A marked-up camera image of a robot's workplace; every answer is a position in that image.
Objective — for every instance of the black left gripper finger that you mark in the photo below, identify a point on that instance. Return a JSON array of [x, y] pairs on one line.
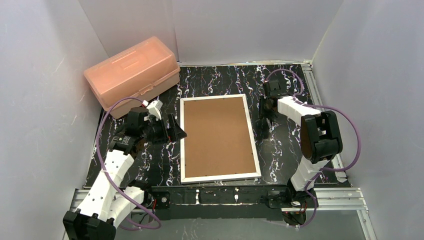
[[173, 136], [174, 130]]

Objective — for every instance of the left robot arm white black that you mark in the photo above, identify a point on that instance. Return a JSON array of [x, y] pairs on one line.
[[106, 205]]

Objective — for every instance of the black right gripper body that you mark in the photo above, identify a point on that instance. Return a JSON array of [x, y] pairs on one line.
[[267, 108]]

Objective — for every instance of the white picture frame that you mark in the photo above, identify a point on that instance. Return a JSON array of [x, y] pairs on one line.
[[220, 143]]

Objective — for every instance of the aluminium right side rail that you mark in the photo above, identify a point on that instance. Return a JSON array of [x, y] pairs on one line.
[[327, 178]]

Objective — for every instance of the aluminium rail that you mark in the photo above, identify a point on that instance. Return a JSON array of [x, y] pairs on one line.
[[327, 178], [327, 199]]

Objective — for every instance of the aluminium front rail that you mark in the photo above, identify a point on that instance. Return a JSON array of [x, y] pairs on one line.
[[327, 199]]

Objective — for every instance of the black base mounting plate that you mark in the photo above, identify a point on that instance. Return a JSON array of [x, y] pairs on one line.
[[271, 202]]

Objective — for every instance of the translucent orange plastic box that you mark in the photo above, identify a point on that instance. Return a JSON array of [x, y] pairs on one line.
[[139, 73]]

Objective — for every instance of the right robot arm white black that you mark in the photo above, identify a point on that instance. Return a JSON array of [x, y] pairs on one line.
[[320, 138]]

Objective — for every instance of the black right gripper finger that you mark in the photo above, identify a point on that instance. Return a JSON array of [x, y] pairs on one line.
[[271, 119], [265, 125]]

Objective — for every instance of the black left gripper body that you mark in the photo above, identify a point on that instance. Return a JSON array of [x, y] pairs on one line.
[[170, 129]]

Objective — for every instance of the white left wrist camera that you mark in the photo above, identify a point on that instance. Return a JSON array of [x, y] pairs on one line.
[[154, 108]]

